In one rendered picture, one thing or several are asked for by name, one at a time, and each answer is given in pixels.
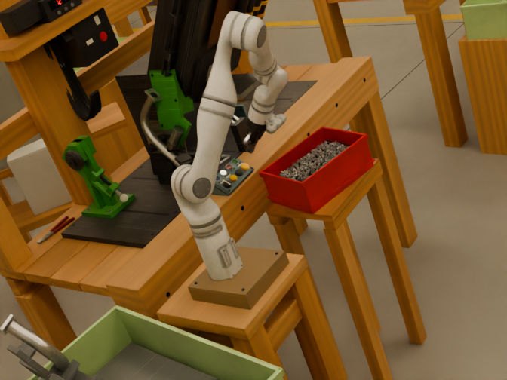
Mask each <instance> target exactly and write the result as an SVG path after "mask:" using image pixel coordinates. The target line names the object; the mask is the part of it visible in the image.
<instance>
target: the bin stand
mask: <svg viewBox="0 0 507 380"><path fill-rule="evenodd" d="M373 165H374V166H373V167H372V168H370V169H369V170H368V171H367V172H366V173H365V174H363V175H362V176H361V177H359V178H358V179H357V180H355V181H354V182H353V183H352V184H351V185H349V186H348V187H347V188H345V189H344V190H343V191H342V192H340V193H339V194H338V195H337V196H336V197H335V198H333V199H332V200H331V201H329V202H328V203H327V204H325V205H324V206H323V207H322V208H321V209H320V210H318V211H317V212H316V213H314V214H311V213H306V212H303V211H301V210H296V209H293V208H290V207H286V206H283V205H280V204H276V203H272V204H271V205H270V206H269V207H268V208H267V209H266V213H267V216H268V218H269V221H270V224H271V225H274V228H275V231H276V234H277V236H278V239H279V242H280V245H281V248H282V250H283V251H285V252H286V253H291V254H298V255H304V256H305V257H306V255H305V253H304V251H303V247H302V244H301V242H300V239H299V236H298V234H297V230H296V227H295V225H294V223H293V219H292V218H297V219H313V220H322V221H324V226H325V227H324V234H325V237H326V239H327V243H328V246H329V248H330V252H331V255H332V257H333V261H334V264H335V266H336V270H337V273H338V275H339V278H340V282H341V284H342V287H343V291H344V293H345V296H346V300H347V302H348V305H349V309H350V311H351V314H352V318H353V320H354V323H355V327H356V330H357V332H358V336H359V339H360V341H361V345H362V348H363V350H364V354H365V357H366V359H367V363H368V366H369V368H370V372H371V375H372V377H373V380H393V378H392V374H391V372H390V369H389V365H388V362H387V359H386V356H385V353H384V350H383V346H382V343H381V341H380V338H379V333H378V332H379V331H380V329H381V328H380V324H379V321H378V318H377V315H376V311H375V308H374V306H373V301H372V298H371V296H370V292H369V289H368V286H367V282H366V280H365V277H364V272H363V270H362V267H361V263H360V260H359V258H358V254H357V251H356V248H355V244H354V241H353V239H352V234H351V232H350V229H349V225H348V222H347V219H346V218H347V217H348V216H349V214H350V213H351V212H352V211H353V210H354V209H355V207H356V206H357V205H358V203H359V202H360V201H361V199H362V198H363V197H364V196H365V195H366V194H367V198H368V200H369V204H370V208H371V211H372V214H373V218H374V221H375V224H376V229H377V231H378V234H379V239H380V241H381V244H382V247H383V252H384V254H385V258H386V262H387V265H388V267H389V272H390V275H391V278H392V283H393V285H394V288H395V292H396V296H397V298H398V303H399V305H400V309H401V313H402V316H403V318H404V323H405V326H406V329H407V333H408V336H409V339H410V343H414V344H418V345H422V344H423V342H424V341H425V339H426V337H427V335H426V331H425V327H424V325H423V320H422V317H421V313H420V311H419V306H418V303H417V300H416V296H415V292H414V290H413V284H412V282H411V279H410V274H409V271H408V268H407V263H406V260H405V258H404V253H403V250H402V247H401V242H400V239H399V236H398V231H397V228H396V225H395V221H394V218H393V215H392V210H391V207H390V204H389V199H388V196H387V194H386V189H385V186H384V182H383V178H382V174H383V170H382V167H381V164H380V161H379V159H378V158H375V161H374V163H373ZM306 261H307V259H306ZM307 264H308V262H307ZM306 269H307V272H308V273H309V277H310V280H311V282H312V285H313V288H314V291H315V295H316V297H317V299H318V303H319V305H320V308H321V311H322V314H323V316H324V320H325V323H326V324H327V328H328V331H329V333H330V337H331V339H332V342H333V346H334V347H335V350H336V354H337V356H338V359H339V361H340V365H341V367H342V370H343V373H344V376H345V378H346V380H347V378H348V376H347V373H346V369H345V367H344V365H343V361H342V358H341V356H340V353H339V350H338V347H337V345H336V341H335V338H334V337H333V333H332V330H331V328H330V324H329V322H328V319H327V315H326V313H325V310H324V307H323V305H322V302H321V298H320V296H319V294H318V290H317V287H316V285H315V281H314V279H313V276H312V273H311V270H310V267H309V264H308V267H307V268H306Z"/></svg>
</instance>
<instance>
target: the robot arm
mask: <svg viewBox="0 0 507 380"><path fill-rule="evenodd" d="M233 48H238V49H241V50H244V51H250V53H249V57H248V59H249V62H250V65H251V67H252V68H253V76H254V77H255V78H256V79H257V80H258V81H260V82H261V83H262V84H264V85H260V86H258V87H257V88H256V90H255V92H254V95H253V100H252V103H251V105H250V108H249V112H248V114H247V120H246V123H247V126H248V129H247V137H246V138H243V139H242V140H241V141H242V142H243V143H244V144H245V145H246V146H247V149H246V151H247V152H249V153H250V154H252V153H253V152H254V149H255V146H256V144H257V142H258V140H260V139H261V137H262V135H263V134H264V132H265V130H266V132H267V133H269V134H273V133H274V132H275V131H277V130H278V129H279V128H280V127H281V126H282V125H283V124H284V123H285V121H286V118H287V117H286V116H285V115H283V114H279V115H274V114H273V110H274V106H275V101H276V99H277V97H278V95H279V94H280V92H281V91H282V90H283V88H284V87H285V85H286V84H287V82H288V74H287V72H286V71H285V70H283V69H282V68H281V67H279V66H278V65H277V61H276V59H275V57H274V55H273V53H272V52H271V49H270V44H269V36H268V32H267V28H266V25H265V23H264V21H263V20H262V19H260V18H259V17H255V16H252V15H249V14H243V13H241V12H237V11H230V12H229V13H228V14H227V15H226V17H225V19H224V21H223V24H222V28H221V30H220V37H219V40H218V43H217V49H216V53H215V57H214V62H213V65H212V69H211V71H210V76H209V79H208V81H207V85H206V88H205V90H204V94H203V97H202V99H201V103H200V106H199V109H198V114H197V135H198V145H197V151H196V154H195V158H194V161H193V163H192V165H191V164H184V165H181V166H179V167H178V168H177V169H176V170H175V171H174V172H173V174H172V177H171V188H172V191H173V193H174V197H175V198H176V201H177V203H178V205H179V208H180V210H181V212H182V214H183V215H184V217H185V218H186V220H187V221H188V223H189V226H190V228H191V230H192V233H193V236H194V238H195V241H196V243H197V246H198V249H199V251H200V254H201V257H202V259H203V261H204V264H205V266H206V269H207V272H208V274H209V276H210V278H211V279H212V280H225V279H228V278H233V277H234V276H235V275H236V274H237V273H238V272H239V271H240V270H241V268H242V267H243V263H242V260H241V257H240V255H239V253H238V249H237V247H236V245H235V241H234V239H233V238H231V237H230V236H229V233H228V231H227V228H226V224H225V222H224V220H223V217H222V214H221V212H220V209H219V207H218V205H217V204H216V203H215V202H214V201H213V199H212V198H211V197H210V196H211V194H212V192H213V190H214V186H215V182H216V178H217V171H218V167H219V162H220V156H221V154H222V150H223V147H224V143H225V141H226V136H227V133H228V130H229V126H230V124H231V122H232V117H233V115H234V112H235V108H236V105H237V93H236V89H235V84H234V81H233V78H232V72H231V66H230V62H231V55H232V49H233Z"/></svg>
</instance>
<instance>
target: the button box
mask: <svg viewBox="0 0 507 380"><path fill-rule="evenodd" d="M233 159H236V160H238V163H237V164H234V163H233V162H232V160H233ZM233 159H232V160H231V161H230V162H229V163H228V164H229V165H231V166H232V169H228V168H226V166H225V167H224V168H223V169H222V170H225V171H226V174H225V175H223V174H221V173H220V172H219V173H218V174H217V176H219V177H220V180H219V181H217V180H216V182H215V186H214V190H213V192H212V195H225V196H230V195H231V193H233V192H234V190H236V189H237V187H239V186H240V184H242V183H243V181H245V180H246V178H248V177H249V175H251V174H252V172H253V171H254V168H253V167H251V166H250V165H249V166H250V167H249V169H248V170H242V169H241V164H243V163H244V162H243V161H242V160H240V159H238V158H237V157H234V158H233ZM228 164H227V165H228ZM237 169H241V170H242V171H243V174H242V175H241V176H239V175H237V174H236V173H235V171H236V170H237ZM231 175H236V176H237V180H236V181H234V182H233V181H231V180H230V176H231ZM226 180H229V181H230V182H231V183H232V185H231V186H230V187H228V188H227V187H225V186H224V185H223V183H224V181H226Z"/></svg>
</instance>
